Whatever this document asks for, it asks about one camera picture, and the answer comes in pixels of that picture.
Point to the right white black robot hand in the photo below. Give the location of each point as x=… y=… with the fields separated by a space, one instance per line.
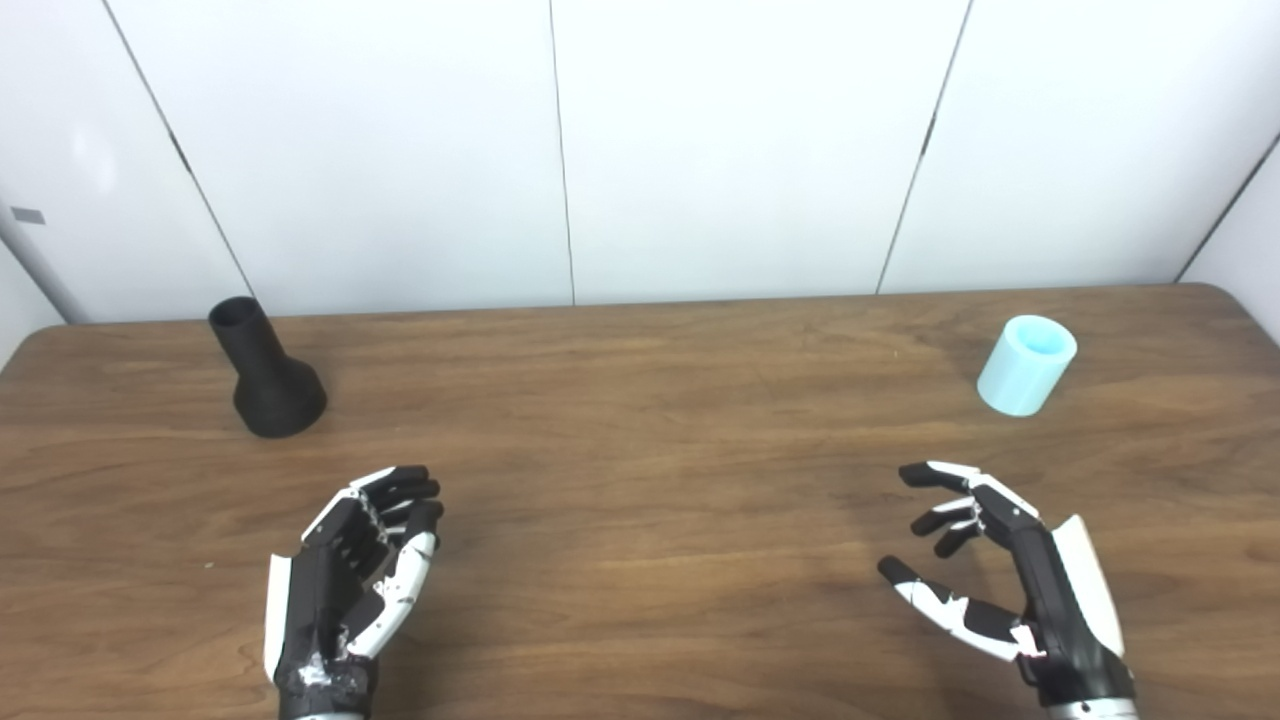
x=1060 y=600

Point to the black flared nozzle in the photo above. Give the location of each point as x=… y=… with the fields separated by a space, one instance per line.
x=272 y=395

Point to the small grey wall label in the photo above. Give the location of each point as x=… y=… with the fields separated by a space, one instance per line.
x=27 y=215

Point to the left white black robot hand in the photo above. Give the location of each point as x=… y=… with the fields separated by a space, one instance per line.
x=320 y=590

